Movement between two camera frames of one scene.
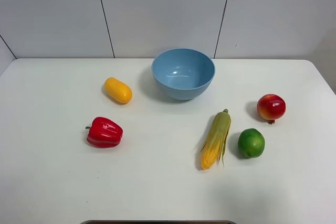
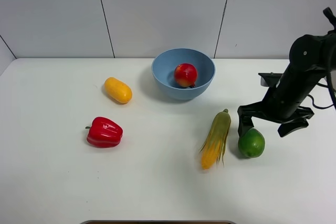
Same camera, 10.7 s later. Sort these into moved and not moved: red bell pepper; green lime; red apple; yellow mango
Moved: red apple
Not moved: green lime; red bell pepper; yellow mango
